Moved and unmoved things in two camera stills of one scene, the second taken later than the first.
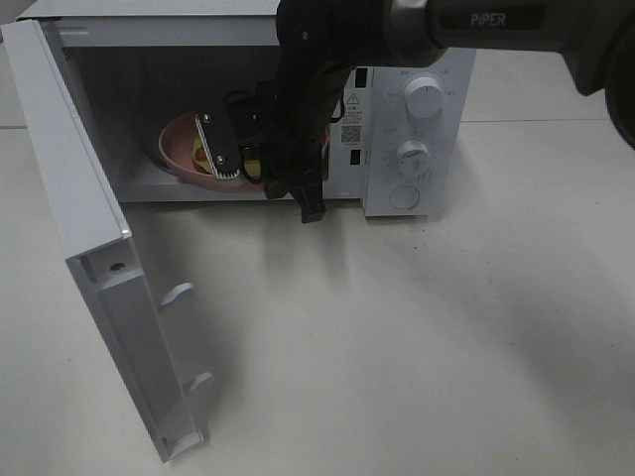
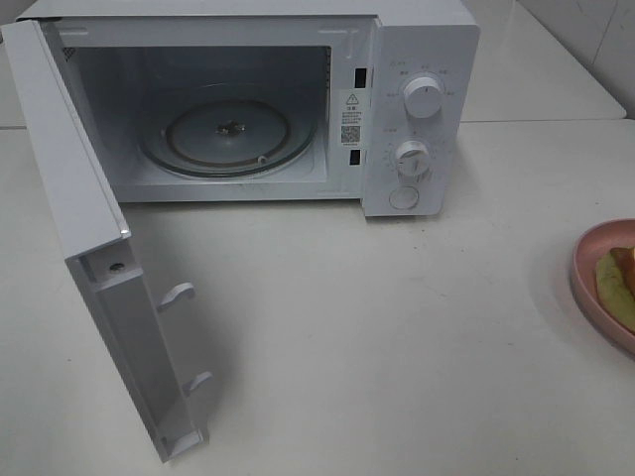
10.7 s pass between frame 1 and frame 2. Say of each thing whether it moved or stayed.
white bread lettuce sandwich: moved
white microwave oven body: stayed
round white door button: stayed
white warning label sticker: stayed
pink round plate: moved
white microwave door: stayed
